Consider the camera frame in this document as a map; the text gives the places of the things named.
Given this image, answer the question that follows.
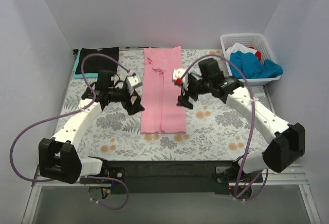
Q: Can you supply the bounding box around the floral patterned table mat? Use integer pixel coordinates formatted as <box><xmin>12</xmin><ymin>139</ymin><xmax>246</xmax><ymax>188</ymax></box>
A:
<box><xmin>48</xmin><ymin>48</ymin><xmax>286</xmax><ymax>161</ymax></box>

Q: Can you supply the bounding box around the blue t shirt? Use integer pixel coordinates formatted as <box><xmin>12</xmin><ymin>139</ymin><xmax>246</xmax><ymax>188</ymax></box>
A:
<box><xmin>230</xmin><ymin>51</ymin><xmax>283</xmax><ymax>79</ymax></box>

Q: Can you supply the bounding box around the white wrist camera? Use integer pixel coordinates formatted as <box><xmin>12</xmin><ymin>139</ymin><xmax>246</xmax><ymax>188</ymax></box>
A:
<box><xmin>172</xmin><ymin>68</ymin><xmax>186</xmax><ymax>86</ymax></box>
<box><xmin>126</xmin><ymin>74</ymin><xmax>142</xmax><ymax>95</ymax></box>

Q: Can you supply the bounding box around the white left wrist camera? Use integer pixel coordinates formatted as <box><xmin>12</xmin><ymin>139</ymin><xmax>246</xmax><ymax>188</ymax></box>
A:
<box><xmin>126</xmin><ymin>74</ymin><xmax>142</xmax><ymax>95</ymax></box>

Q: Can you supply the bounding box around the red t shirt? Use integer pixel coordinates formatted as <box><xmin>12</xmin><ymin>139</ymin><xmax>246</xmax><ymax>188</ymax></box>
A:
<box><xmin>255</xmin><ymin>51</ymin><xmax>262</xmax><ymax>62</ymax></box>

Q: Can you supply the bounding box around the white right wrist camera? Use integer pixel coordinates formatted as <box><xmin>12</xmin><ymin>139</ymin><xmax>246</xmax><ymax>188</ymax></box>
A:
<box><xmin>172</xmin><ymin>68</ymin><xmax>186</xmax><ymax>86</ymax></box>

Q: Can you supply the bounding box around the white plastic basket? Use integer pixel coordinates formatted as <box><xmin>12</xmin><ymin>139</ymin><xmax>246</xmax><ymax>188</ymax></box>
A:
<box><xmin>220</xmin><ymin>33</ymin><xmax>281</xmax><ymax>86</ymax></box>

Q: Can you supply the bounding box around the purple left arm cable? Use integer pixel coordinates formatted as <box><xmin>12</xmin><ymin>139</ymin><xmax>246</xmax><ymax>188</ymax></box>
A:
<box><xmin>9</xmin><ymin>53</ymin><xmax>133</xmax><ymax>211</ymax></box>

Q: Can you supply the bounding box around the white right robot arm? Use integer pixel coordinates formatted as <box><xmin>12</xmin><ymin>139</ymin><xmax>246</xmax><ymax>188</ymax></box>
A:
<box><xmin>172</xmin><ymin>58</ymin><xmax>305</xmax><ymax>182</ymax></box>

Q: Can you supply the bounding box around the folded black t shirt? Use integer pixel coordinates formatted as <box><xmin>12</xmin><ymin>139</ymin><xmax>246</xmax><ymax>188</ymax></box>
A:
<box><xmin>76</xmin><ymin>47</ymin><xmax>119</xmax><ymax>74</ymax></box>

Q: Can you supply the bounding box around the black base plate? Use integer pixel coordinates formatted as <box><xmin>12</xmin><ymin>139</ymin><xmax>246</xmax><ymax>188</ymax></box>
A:
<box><xmin>214</xmin><ymin>166</ymin><xmax>259</xmax><ymax>183</ymax></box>
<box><xmin>79</xmin><ymin>167</ymin><xmax>126</xmax><ymax>184</ymax></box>

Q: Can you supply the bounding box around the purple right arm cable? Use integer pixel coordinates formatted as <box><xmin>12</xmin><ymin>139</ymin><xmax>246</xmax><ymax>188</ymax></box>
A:
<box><xmin>179</xmin><ymin>54</ymin><xmax>269</xmax><ymax>202</ymax></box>

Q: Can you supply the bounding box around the white t shirt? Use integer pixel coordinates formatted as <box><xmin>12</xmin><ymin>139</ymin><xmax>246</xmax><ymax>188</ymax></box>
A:
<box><xmin>224</xmin><ymin>43</ymin><xmax>257</xmax><ymax>60</ymax></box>

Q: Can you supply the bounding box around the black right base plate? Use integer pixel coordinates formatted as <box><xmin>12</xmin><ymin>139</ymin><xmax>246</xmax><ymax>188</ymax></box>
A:
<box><xmin>214</xmin><ymin>166</ymin><xmax>259</xmax><ymax>183</ymax></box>

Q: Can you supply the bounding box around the aluminium front rail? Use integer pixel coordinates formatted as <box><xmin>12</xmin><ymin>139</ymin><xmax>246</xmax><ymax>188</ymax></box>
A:
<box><xmin>31</xmin><ymin>163</ymin><xmax>309</xmax><ymax>189</ymax></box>

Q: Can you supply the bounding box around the folded teal t shirt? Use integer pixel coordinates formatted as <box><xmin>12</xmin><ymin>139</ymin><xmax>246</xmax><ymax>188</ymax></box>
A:
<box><xmin>73</xmin><ymin>54</ymin><xmax>98</xmax><ymax>79</ymax></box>

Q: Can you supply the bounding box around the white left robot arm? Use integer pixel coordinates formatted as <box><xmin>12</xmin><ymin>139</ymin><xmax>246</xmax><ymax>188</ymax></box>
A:
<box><xmin>38</xmin><ymin>70</ymin><xmax>144</xmax><ymax>184</ymax></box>

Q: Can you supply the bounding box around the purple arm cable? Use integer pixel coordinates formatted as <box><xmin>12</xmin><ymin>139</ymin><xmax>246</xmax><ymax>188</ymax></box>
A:
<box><xmin>9</xmin><ymin>53</ymin><xmax>133</xmax><ymax>211</ymax></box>
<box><xmin>179</xmin><ymin>54</ymin><xmax>269</xmax><ymax>202</ymax></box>

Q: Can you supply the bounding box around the pink t shirt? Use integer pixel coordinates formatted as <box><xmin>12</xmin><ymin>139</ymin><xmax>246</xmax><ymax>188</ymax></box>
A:
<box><xmin>141</xmin><ymin>46</ymin><xmax>187</xmax><ymax>134</ymax></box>

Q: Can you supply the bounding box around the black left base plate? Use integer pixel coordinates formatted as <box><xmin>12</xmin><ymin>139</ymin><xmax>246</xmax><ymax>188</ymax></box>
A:
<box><xmin>79</xmin><ymin>167</ymin><xmax>126</xmax><ymax>184</ymax></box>

